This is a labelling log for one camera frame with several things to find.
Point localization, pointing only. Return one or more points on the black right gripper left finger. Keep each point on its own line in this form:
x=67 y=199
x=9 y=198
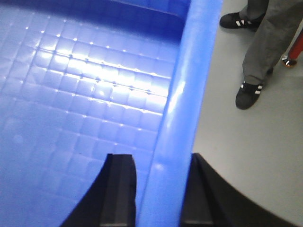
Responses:
x=110 y=200

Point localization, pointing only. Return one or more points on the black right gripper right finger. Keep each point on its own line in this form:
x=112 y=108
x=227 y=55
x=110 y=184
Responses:
x=210 y=201

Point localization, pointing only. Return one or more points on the large blue plastic bin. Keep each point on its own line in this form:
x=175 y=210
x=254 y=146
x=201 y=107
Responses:
x=81 y=79

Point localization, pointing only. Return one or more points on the black striped sneaker near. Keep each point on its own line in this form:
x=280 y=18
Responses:
x=247 y=95

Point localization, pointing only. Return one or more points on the black striped sneaker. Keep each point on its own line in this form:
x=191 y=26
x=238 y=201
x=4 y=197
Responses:
x=247 y=95
x=233 y=21

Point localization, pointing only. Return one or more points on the red stand leg with caster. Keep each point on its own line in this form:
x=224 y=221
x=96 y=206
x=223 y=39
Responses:
x=290 y=60

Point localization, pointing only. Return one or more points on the black striped sneaker far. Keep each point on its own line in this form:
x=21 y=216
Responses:
x=233 y=21

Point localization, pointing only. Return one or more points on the person's grey trousers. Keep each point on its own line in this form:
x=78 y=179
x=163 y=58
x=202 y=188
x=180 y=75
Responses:
x=272 y=38

